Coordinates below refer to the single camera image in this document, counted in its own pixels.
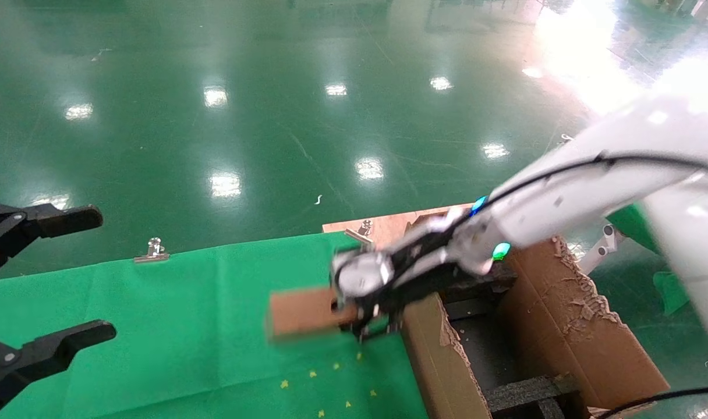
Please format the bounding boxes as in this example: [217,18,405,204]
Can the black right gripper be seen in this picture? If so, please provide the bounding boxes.
[332,224,466,342]

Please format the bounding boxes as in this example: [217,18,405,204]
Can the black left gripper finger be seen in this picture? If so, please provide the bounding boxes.
[0,204,103,281]
[0,320,117,415]

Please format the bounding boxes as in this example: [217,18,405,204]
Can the small brown cardboard box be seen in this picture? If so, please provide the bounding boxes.
[267,285,360,342]

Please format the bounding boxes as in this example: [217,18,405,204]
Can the large open cardboard carton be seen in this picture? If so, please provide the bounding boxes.
[401,207,670,419]

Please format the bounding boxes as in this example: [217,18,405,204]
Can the black foam insert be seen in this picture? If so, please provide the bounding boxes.
[444,265,516,304]
[483,374,582,419]

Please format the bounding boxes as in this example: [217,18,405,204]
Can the white table leg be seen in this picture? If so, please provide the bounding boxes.
[578,224,625,275]

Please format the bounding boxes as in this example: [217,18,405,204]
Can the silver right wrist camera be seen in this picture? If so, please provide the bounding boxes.
[332,250,395,299]

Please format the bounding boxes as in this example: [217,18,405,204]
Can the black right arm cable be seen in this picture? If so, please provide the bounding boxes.
[465,152,708,229]

